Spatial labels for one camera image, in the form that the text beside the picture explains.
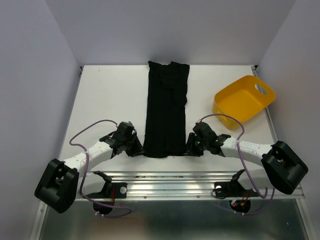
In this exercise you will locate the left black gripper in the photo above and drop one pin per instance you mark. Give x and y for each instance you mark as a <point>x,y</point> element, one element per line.
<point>138,149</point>

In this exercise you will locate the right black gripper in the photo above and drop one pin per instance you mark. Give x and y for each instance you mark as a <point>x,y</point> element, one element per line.
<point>190,150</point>

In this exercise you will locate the black t shirt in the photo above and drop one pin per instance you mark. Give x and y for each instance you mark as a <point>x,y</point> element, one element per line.
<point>165,128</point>

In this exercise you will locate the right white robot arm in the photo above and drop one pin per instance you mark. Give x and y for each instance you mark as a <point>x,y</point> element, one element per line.
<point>280,167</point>

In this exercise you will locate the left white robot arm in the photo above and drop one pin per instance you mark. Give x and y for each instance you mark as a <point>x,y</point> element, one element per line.
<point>64,181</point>

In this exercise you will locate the yellow plastic basket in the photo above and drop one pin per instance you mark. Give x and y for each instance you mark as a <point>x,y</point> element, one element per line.
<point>242,100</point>

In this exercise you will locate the aluminium mounting rail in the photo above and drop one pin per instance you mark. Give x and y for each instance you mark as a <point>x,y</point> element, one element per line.
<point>166,186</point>

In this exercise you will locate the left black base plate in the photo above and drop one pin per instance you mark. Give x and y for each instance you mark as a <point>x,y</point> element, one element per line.
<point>115,190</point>

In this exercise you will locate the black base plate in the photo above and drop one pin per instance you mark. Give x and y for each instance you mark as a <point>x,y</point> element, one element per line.
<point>115,190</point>
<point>231,189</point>

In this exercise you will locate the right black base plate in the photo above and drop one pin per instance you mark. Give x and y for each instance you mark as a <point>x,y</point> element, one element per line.
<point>231,189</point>

